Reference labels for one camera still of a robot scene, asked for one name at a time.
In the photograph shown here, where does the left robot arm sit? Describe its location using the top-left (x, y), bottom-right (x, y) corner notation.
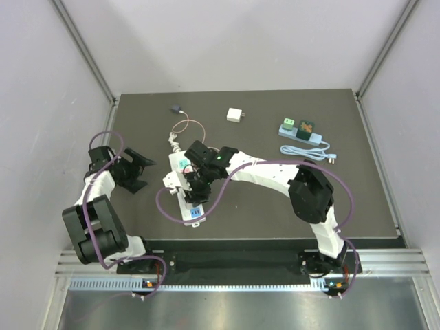
top-left (62, 146), bottom-right (159, 274)

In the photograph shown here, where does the slotted cable duct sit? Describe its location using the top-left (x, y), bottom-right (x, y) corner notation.
top-left (68, 276), bottom-right (348, 293)

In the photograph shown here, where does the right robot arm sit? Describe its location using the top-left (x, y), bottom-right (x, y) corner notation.
top-left (184, 140), bottom-right (347, 272)

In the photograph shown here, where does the white charger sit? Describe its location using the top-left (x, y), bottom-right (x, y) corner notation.
top-left (226, 108), bottom-right (245, 123)

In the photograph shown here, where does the grey small plug adapter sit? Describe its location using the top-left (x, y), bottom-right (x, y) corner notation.
top-left (170, 104), bottom-right (182, 113)

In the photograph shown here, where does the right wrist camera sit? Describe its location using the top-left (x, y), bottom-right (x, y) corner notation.
top-left (162, 171), bottom-right (192, 195)

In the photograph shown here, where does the pink usb cable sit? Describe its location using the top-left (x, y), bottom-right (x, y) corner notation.
top-left (171, 109), bottom-right (208, 142)

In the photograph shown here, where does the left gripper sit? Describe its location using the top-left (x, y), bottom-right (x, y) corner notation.
top-left (115, 148), bottom-right (157, 193)

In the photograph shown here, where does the dark green cube adapter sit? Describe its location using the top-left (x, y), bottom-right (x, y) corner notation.
top-left (296, 120), bottom-right (315, 141)

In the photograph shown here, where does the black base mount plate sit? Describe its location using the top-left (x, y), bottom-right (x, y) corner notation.
top-left (116, 239), bottom-right (362, 286)

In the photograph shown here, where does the white multicolour power strip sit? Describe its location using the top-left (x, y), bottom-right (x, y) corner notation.
top-left (163, 132), bottom-right (206, 228)

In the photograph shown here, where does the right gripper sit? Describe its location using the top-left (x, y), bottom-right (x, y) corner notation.
top-left (181, 166), bottom-right (215, 206)

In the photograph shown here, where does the light green usb charger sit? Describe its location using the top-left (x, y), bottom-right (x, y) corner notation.
top-left (282, 118), bottom-right (295, 131)

